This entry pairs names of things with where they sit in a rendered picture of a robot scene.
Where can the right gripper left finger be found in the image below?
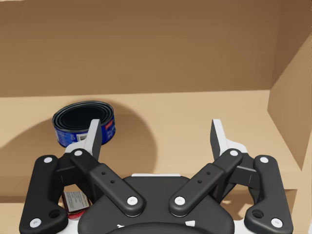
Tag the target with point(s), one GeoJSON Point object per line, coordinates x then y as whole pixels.
{"type": "Point", "coordinates": [44, 185]}

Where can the pale wooden shelf unit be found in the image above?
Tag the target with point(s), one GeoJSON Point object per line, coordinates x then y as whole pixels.
{"type": "Point", "coordinates": [170, 61]}

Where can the dark brown and red carton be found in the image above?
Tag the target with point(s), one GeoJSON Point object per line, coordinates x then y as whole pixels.
{"type": "Point", "coordinates": [74, 201]}

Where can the blue flat can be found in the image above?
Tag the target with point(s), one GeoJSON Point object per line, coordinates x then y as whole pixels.
{"type": "Point", "coordinates": [73, 117]}

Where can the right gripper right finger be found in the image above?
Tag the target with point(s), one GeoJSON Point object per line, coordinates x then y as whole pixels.
{"type": "Point", "coordinates": [270, 185]}

